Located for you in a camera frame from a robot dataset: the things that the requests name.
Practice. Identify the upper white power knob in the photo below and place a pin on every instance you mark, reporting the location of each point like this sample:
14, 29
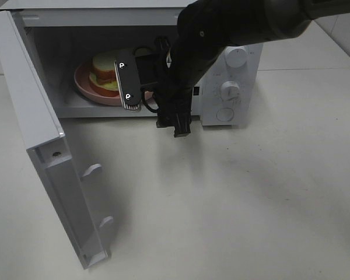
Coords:
235, 57

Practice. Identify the round white door button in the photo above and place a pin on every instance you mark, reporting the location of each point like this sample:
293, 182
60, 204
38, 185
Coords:
225, 114

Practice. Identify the white microwave oven body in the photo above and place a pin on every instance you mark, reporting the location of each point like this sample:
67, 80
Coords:
46, 48

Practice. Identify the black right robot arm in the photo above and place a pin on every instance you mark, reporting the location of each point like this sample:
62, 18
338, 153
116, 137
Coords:
206, 28

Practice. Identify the toast sandwich with lettuce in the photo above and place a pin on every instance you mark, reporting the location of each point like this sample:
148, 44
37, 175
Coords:
102, 76

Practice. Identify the white microwave door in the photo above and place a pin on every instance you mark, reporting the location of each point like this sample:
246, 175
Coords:
46, 144

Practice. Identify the pink round plate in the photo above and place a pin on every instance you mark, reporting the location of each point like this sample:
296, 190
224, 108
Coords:
81, 78

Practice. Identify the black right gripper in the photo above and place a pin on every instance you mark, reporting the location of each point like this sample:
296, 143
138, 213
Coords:
173, 89

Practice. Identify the lower white timer knob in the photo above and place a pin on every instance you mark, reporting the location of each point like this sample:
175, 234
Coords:
230, 90

